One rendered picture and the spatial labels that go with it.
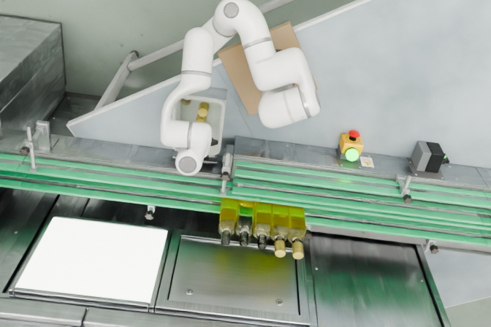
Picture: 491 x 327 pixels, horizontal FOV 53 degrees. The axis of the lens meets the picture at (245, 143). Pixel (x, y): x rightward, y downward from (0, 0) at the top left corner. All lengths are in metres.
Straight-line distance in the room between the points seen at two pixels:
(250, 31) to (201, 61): 0.16
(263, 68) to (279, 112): 0.13
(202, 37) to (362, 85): 0.62
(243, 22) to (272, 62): 0.13
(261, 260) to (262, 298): 0.16
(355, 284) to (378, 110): 0.61
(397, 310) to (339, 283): 0.20
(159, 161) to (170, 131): 0.45
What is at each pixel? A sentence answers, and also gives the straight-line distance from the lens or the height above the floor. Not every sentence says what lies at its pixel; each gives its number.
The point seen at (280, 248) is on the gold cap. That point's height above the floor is 1.16.
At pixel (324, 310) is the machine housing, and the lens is 1.67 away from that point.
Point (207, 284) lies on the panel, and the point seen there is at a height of 1.21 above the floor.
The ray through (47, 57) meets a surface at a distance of 2.35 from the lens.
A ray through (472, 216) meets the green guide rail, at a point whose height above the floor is 0.94.
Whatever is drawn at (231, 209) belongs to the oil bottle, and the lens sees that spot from 1.64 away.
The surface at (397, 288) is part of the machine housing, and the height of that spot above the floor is 1.10.
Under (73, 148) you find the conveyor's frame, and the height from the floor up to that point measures 0.83.
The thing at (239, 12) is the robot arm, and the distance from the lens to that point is 1.35.
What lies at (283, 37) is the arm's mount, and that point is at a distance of 1.59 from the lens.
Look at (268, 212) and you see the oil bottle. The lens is 1.66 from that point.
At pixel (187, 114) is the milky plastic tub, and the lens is 1.73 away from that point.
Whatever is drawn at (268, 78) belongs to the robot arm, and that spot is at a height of 1.04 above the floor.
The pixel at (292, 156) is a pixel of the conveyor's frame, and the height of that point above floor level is 0.84.
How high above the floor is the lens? 2.26
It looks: 57 degrees down
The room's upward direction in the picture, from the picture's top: 176 degrees counter-clockwise
